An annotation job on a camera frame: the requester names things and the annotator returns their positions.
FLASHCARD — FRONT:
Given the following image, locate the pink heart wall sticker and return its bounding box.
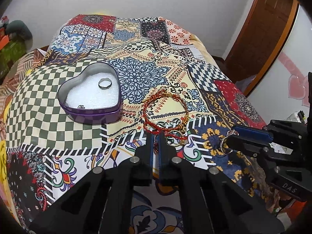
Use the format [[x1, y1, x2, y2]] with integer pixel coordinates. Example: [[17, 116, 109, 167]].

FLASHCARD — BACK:
[[279, 51, 310, 108]]

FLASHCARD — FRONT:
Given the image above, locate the grey cushion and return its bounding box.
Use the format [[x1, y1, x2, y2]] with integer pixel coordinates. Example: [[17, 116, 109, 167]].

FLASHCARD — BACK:
[[5, 19, 34, 41]]

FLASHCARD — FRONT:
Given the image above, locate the patchwork patterned tablecloth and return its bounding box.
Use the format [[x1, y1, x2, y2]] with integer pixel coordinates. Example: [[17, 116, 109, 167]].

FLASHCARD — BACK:
[[0, 13, 271, 234]]

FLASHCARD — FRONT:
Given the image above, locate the silver ring with stone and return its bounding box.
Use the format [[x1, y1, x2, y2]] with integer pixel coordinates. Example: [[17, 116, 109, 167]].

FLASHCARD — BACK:
[[219, 130, 240, 155]]

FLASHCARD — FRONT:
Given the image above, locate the white foam pad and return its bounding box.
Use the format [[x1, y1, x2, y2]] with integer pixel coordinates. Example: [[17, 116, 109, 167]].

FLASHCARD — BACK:
[[65, 72, 118, 110]]

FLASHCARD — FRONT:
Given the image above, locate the brown wooden door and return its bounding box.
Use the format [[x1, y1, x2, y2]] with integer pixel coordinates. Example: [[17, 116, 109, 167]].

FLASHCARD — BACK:
[[225, 0, 300, 96]]

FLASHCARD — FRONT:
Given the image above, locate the red beaded bracelet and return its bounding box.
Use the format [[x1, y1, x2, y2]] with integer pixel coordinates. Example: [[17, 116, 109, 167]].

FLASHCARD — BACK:
[[146, 91, 191, 148]]

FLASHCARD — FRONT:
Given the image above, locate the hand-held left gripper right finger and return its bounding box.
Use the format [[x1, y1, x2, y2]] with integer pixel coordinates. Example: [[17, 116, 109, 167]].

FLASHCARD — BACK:
[[158, 135, 285, 234]]

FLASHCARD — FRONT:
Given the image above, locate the red cord bracelet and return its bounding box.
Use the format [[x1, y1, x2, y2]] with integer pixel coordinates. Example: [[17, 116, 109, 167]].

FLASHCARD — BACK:
[[142, 90, 189, 142]]

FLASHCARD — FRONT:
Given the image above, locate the purple heart-shaped tin box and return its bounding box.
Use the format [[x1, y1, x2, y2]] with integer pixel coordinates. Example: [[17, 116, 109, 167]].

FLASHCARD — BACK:
[[57, 62, 122, 124]]

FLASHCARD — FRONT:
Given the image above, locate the plain silver ring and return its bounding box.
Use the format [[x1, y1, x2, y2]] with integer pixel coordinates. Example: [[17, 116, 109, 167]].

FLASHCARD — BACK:
[[98, 78, 113, 90]]

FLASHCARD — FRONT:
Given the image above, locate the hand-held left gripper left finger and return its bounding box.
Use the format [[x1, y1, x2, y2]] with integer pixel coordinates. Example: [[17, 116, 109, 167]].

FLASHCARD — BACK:
[[27, 132, 155, 234]]

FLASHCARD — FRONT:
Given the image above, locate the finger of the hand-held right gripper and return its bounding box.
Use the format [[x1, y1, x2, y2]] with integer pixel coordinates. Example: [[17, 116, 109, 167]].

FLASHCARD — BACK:
[[232, 124, 273, 144], [225, 136, 269, 158]]

